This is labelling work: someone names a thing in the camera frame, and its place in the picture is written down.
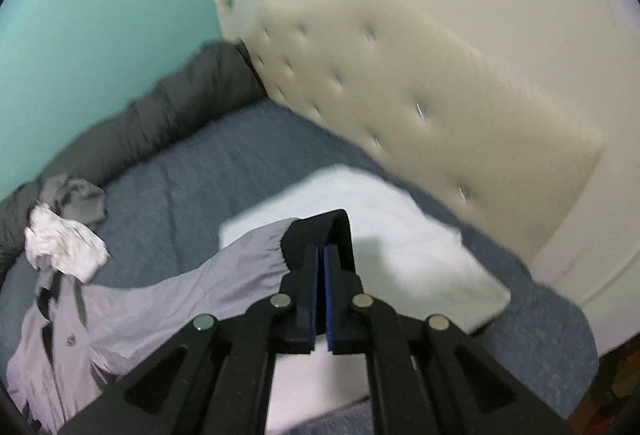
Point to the dark grey crumpled garment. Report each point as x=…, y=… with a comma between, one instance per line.
x=74, y=198

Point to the white crumpled garment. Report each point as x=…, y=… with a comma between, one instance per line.
x=59, y=245

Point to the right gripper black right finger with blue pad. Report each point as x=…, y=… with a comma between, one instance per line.
x=344, y=330

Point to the white pillow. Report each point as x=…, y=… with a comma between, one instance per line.
x=411, y=260

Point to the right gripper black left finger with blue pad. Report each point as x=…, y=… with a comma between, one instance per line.
x=299, y=325

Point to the dark grey rolled duvet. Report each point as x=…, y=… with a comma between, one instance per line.
x=218, y=80

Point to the grey zip jacket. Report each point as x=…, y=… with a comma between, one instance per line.
x=76, y=339

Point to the beige tufted headboard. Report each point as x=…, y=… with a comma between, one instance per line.
x=431, y=110

